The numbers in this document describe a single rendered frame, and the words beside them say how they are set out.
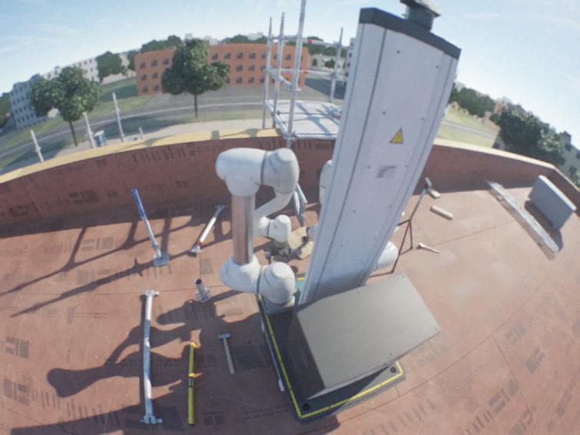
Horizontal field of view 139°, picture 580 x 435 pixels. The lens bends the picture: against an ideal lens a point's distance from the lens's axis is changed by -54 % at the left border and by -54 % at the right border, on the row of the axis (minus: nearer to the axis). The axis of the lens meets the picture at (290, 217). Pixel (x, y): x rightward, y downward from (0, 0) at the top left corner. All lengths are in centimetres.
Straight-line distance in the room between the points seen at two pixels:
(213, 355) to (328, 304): 103
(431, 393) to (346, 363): 126
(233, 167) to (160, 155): 178
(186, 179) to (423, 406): 302
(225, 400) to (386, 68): 177
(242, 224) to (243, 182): 21
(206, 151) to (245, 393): 216
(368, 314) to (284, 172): 63
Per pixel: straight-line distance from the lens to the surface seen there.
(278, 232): 136
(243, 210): 99
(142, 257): 237
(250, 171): 88
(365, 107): 60
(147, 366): 182
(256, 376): 169
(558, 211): 668
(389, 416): 185
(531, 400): 298
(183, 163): 262
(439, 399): 209
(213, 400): 170
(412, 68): 67
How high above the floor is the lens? 166
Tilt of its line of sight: 41 degrees down
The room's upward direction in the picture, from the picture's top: 7 degrees clockwise
